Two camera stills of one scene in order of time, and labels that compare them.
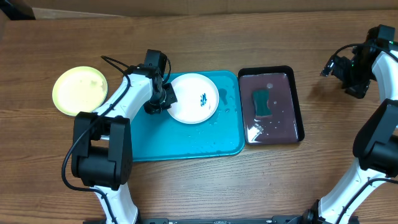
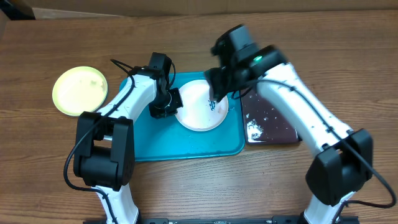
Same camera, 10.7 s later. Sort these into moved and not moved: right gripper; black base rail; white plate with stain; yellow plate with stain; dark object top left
Moved: right gripper; white plate with stain
Not moved: yellow plate with stain; dark object top left; black base rail
